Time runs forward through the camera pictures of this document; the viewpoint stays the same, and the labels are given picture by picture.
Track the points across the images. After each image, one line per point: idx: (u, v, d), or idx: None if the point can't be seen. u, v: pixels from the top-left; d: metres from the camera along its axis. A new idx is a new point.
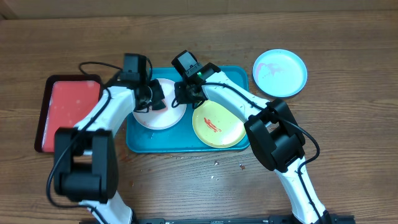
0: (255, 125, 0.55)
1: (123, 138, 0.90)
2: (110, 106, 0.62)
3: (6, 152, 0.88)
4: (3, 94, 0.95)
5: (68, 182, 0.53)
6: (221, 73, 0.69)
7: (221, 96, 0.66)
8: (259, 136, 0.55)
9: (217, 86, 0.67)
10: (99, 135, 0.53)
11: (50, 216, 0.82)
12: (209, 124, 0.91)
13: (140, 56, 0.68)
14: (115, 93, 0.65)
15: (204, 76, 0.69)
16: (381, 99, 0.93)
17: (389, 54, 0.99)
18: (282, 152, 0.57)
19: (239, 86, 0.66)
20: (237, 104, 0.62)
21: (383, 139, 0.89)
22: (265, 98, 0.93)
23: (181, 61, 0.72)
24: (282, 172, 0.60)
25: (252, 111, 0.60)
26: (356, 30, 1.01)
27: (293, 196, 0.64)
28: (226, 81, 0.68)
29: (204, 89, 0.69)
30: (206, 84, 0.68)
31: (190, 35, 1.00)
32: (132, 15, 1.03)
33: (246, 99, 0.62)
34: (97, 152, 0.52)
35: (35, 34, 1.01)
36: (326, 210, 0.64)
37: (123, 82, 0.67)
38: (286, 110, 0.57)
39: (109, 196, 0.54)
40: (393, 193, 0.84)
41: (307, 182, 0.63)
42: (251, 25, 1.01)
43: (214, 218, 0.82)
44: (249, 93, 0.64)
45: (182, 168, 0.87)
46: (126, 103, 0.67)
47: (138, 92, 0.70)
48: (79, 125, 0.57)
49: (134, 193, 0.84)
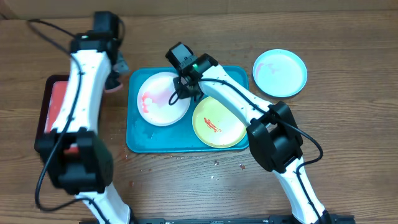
0: (257, 129, 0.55)
1: (123, 139, 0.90)
2: (85, 83, 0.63)
3: (7, 152, 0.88)
4: (2, 94, 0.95)
5: (64, 179, 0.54)
6: (217, 68, 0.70)
7: (220, 92, 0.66)
8: (261, 140, 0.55)
9: (216, 83, 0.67)
10: (83, 137, 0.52)
11: (51, 216, 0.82)
12: (209, 124, 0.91)
13: (111, 17, 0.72)
14: (86, 65, 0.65)
15: (201, 67, 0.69)
16: (381, 99, 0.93)
17: (389, 54, 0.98)
18: (282, 155, 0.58)
19: (238, 84, 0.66)
20: (238, 106, 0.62)
21: (383, 139, 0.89)
22: (265, 98, 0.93)
23: (176, 54, 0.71)
24: (280, 172, 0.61)
25: (254, 114, 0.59)
26: (356, 30, 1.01)
27: (291, 196, 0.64)
28: (225, 76, 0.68)
29: (201, 83, 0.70)
30: (202, 80, 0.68)
31: (190, 35, 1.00)
32: (132, 15, 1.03)
33: (248, 101, 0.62)
34: (83, 152, 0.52)
35: (35, 34, 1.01)
36: (325, 210, 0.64)
37: (90, 42, 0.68)
38: (288, 113, 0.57)
39: (107, 183, 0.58)
40: (393, 193, 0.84)
41: (305, 182, 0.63)
42: (251, 25, 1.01)
43: (214, 218, 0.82)
44: (249, 93, 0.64)
45: (182, 168, 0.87)
46: (101, 74, 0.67)
47: (110, 45, 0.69)
48: (58, 126, 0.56)
49: (134, 194, 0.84)
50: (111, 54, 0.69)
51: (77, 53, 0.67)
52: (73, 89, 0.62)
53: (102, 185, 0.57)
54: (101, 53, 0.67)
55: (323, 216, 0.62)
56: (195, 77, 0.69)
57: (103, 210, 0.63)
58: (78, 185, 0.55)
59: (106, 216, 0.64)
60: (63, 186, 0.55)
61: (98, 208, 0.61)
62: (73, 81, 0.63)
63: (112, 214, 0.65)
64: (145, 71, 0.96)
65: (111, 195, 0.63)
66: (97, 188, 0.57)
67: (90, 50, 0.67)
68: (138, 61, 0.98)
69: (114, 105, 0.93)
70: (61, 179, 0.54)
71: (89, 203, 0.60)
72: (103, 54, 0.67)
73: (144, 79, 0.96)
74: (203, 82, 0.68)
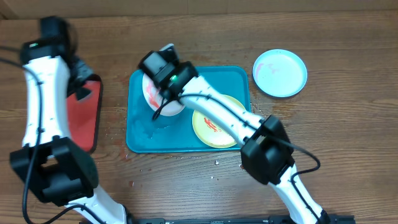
0: (253, 150, 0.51)
1: (123, 139, 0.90)
2: (46, 90, 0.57)
3: (6, 152, 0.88)
4: (2, 94, 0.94)
5: (50, 190, 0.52)
6: (199, 79, 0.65)
7: (205, 107, 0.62)
8: (256, 160, 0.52)
9: (199, 98, 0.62)
10: (58, 145, 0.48)
11: (50, 216, 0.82)
12: (209, 124, 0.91)
13: (57, 20, 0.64)
14: (41, 73, 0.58)
15: (180, 77, 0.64)
16: (381, 99, 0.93)
17: (388, 54, 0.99)
18: (275, 168, 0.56)
19: (223, 98, 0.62)
20: (227, 123, 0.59)
21: (383, 139, 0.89)
22: (265, 98, 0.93)
23: (150, 65, 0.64)
24: (275, 184, 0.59)
25: (247, 132, 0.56)
26: (355, 30, 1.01)
27: (288, 203, 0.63)
28: (208, 89, 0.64)
29: (183, 98, 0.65)
30: (185, 96, 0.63)
31: (190, 35, 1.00)
32: (132, 15, 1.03)
33: (237, 116, 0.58)
34: (62, 162, 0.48)
35: (35, 34, 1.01)
36: (323, 210, 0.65)
37: (41, 49, 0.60)
38: (280, 127, 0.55)
39: (95, 185, 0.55)
40: (393, 193, 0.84)
41: (300, 186, 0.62)
42: (251, 25, 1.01)
43: (215, 218, 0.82)
44: (237, 107, 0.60)
45: (182, 168, 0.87)
46: (61, 80, 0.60)
47: (63, 48, 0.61)
48: (30, 141, 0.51)
49: (134, 194, 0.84)
50: (66, 57, 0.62)
51: (30, 63, 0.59)
52: (33, 102, 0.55)
53: (90, 188, 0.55)
54: (55, 58, 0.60)
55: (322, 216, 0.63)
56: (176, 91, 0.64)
57: (98, 214, 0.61)
58: (64, 193, 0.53)
59: (101, 218, 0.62)
60: (50, 198, 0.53)
61: (92, 212, 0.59)
62: (32, 93, 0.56)
63: (108, 216, 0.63)
64: None
65: (102, 196, 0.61)
66: (86, 191, 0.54)
67: (41, 57, 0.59)
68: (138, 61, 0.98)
69: (114, 105, 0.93)
70: (46, 192, 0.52)
71: (82, 210, 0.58)
72: (58, 58, 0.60)
73: None
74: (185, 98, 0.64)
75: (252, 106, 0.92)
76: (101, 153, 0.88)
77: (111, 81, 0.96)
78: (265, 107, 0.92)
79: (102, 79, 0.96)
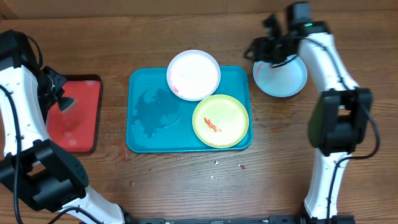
0: (333, 98, 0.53)
1: (123, 138, 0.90)
2: (16, 100, 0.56)
3: None
4: None
5: (41, 198, 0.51)
6: (326, 37, 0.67)
7: (316, 56, 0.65)
8: (328, 111, 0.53)
9: (318, 45, 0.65)
10: (41, 149, 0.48)
11: (50, 216, 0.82)
12: (209, 124, 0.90)
13: (13, 30, 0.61)
14: (9, 84, 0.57)
15: (313, 28, 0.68)
16: (381, 99, 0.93)
17: (389, 54, 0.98)
18: (338, 137, 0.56)
19: (337, 57, 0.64)
20: (326, 72, 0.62)
21: (383, 139, 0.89)
22: (265, 98, 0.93)
23: (298, 9, 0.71)
24: (324, 155, 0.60)
25: (337, 86, 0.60)
26: (355, 30, 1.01)
27: (318, 183, 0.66)
28: (331, 46, 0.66)
29: (303, 43, 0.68)
30: (307, 38, 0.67)
31: (190, 35, 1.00)
32: (132, 16, 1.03)
33: (338, 73, 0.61)
34: (49, 166, 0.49)
35: (35, 33, 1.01)
36: (335, 214, 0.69)
37: (5, 62, 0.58)
38: (371, 102, 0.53)
39: (86, 185, 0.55)
40: (393, 193, 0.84)
41: (337, 178, 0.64)
42: (251, 25, 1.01)
43: (214, 218, 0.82)
44: (343, 69, 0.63)
45: (182, 168, 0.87)
46: (31, 88, 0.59)
47: (26, 57, 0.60)
48: (11, 150, 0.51)
49: (134, 193, 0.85)
50: (31, 65, 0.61)
51: None
52: (4, 112, 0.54)
53: (82, 189, 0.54)
54: (19, 68, 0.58)
55: (331, 219, 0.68)
56: (305, 33, 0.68)
57: (95, 215, 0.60)
58: (56, 197, 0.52)
59: (98, 219, 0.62)
60: (42, 206, 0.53)
61: (87, 213, 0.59)
62: (2, 106, 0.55)
63: (105, 216, 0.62)
64: (144, 71, 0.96)
65: (95, 197, 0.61)
66: (78, 192, 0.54)
67: (5, 69, 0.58)
68: (138, 61, 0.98)
69: (113, 105, 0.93)
70: (37, 199, 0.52)
71: (77, 211, 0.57)
72: (23, 68, 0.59)
73: (143, 79, 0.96)
74: (306, 41, 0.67)
75: (252, 106, 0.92)
76: (101, 152, 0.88)
77: (111, 81, 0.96)
78: (265, 107, 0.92)
79: (102, 79, 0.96)
